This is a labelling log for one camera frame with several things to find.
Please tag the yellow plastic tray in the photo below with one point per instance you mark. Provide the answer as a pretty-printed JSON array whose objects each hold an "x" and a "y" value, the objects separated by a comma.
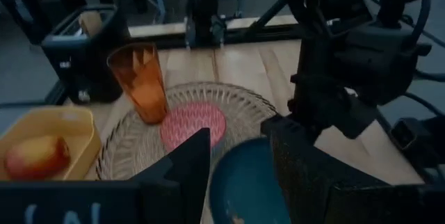
[{"x": 76, "y": 130}]

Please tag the teal ceramic plate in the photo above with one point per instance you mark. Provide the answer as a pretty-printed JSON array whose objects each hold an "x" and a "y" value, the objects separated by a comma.
[{"x": 243, "y": 182}]

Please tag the black toaster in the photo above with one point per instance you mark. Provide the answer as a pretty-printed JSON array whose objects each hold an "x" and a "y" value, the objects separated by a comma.
[{"x": 87, "y": 71}]

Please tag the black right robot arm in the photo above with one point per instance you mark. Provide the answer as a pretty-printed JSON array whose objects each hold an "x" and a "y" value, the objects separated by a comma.
[{"x": 375, "y": 53}]

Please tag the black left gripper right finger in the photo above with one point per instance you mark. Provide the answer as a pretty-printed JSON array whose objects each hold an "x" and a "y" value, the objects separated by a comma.
[{"x": 302, "y": 182}]

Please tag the black frame post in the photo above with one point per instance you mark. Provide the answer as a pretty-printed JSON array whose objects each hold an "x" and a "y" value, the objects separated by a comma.
[{"x": 205, "y": 8}]

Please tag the red yellow apple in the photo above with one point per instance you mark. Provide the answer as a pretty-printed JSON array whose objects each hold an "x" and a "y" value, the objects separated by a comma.
[{"x": 34, "y": 158}]

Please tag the toast bread slice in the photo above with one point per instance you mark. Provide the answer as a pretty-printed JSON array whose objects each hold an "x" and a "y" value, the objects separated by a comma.
[{"x": 91, "y": 24}]

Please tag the pink patterned round coaster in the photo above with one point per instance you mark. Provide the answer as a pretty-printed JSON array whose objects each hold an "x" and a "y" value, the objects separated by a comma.
[{"x": 194, "y": 119}]

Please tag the orange faceted plastic tumbler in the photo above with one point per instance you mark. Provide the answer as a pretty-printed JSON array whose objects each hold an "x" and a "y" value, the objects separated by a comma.
[{"x": 142, "y": 88}]

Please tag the round woven placemat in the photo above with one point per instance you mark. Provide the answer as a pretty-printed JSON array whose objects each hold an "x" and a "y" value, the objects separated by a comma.
[{"x": 139, "y": 147}]

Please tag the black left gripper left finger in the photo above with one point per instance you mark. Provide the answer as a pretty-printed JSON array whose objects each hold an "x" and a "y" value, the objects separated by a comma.
[{"x": 180, "y": 182}]

